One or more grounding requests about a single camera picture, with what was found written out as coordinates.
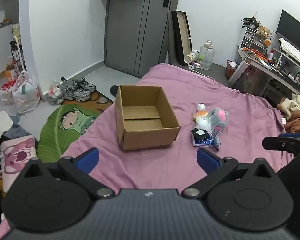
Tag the large white plastic bag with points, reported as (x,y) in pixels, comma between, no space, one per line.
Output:
(26,95)

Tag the grey plush toy pink ears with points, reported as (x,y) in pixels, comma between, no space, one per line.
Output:
(218,122)

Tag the black slipper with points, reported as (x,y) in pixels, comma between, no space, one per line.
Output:
(114,90)

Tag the white keyboard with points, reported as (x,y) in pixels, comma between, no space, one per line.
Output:
(293,52)

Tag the blue tissue pack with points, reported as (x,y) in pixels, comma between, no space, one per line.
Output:
(205,143)

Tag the red and white bag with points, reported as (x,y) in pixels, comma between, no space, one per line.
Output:
(7,91)

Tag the clear plastic bag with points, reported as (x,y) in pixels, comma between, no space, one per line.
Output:
(55,92)

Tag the white paper cup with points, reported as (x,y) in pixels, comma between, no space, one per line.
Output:
(191,57)

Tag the white wrapped tissue packet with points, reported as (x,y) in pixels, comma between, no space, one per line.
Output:
(203,126)

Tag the black and white soft item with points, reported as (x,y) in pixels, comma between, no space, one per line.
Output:
(196,135)

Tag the white rolling rack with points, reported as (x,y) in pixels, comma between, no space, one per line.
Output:
(18,55)

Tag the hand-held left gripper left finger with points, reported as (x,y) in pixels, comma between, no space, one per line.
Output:
(87,160)

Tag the grey door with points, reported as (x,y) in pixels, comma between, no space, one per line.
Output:
(130,42)

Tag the black monitor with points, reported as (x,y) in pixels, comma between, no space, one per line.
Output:
(292,32)

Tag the clear plastic water jug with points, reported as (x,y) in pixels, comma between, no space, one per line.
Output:
(206,55)

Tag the long black box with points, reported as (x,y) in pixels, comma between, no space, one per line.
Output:
(182,35)

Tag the brown cardboard box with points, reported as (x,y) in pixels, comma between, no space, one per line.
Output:
(145,135)

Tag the orange ball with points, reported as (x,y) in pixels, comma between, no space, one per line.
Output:
(267,42)

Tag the grey cloth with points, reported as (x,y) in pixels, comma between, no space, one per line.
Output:
(17,131)

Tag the beige fleece blanket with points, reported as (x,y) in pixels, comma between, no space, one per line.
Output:
(293,103)

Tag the green leaf cartoon rug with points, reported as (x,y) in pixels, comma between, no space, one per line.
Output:
(52,130)

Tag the white desk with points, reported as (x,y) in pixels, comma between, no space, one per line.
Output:
(258,66)

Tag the grey drawer organiser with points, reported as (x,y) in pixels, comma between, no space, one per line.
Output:
(248,38)

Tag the pink cartoon pillow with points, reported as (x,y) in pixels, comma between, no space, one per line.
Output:
(17,155)

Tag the white kitchen cabinet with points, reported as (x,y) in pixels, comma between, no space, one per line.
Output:
(0,50)

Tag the brown doormat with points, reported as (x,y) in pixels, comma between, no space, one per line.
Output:
(103,102)

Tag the clear desktop organiser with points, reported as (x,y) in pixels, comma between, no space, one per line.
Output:
(262,36)

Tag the grey sneaker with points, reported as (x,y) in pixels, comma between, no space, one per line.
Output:
(86,85)
(77,93)

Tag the pink bed sheet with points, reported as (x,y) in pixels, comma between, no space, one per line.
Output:
(190,92)

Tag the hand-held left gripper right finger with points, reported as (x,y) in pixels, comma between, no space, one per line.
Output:
(208,161)

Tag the white cloth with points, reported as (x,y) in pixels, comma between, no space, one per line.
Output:
(0,123)

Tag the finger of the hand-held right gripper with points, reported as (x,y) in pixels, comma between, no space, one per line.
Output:
(282,144)
(290,135)

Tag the small white charger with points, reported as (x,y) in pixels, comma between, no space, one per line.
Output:
(197,66)

